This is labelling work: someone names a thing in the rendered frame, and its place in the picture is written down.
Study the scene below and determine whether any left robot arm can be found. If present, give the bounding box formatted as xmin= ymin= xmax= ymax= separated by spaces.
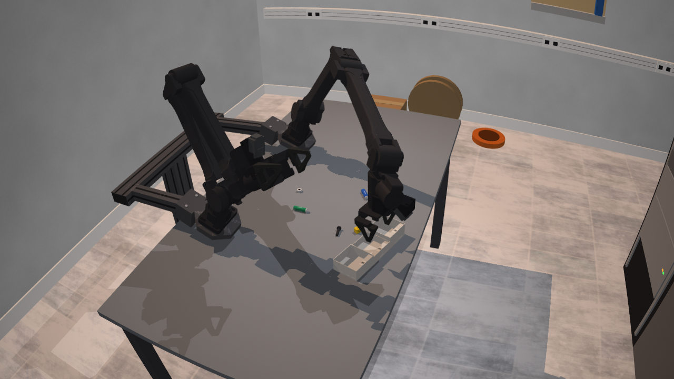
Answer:
xmin=281 ymin=46 xmax=415 ymax=221

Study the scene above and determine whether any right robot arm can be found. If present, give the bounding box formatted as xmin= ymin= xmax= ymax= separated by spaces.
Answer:
xmin=163 ymin=63 xmax=275 ymax=234

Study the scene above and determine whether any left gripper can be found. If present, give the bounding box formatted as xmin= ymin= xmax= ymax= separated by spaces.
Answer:
xmin=354 ymin=190 xmax=395 ymax=242

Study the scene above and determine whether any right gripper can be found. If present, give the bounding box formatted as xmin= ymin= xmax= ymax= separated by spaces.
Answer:
xmin=253 ymin=147 xmax=311 ymax=191

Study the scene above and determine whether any row of three labelled bins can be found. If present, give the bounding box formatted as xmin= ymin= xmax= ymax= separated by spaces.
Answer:
xmin=333 ymin=217 xmax=405 ymax=281

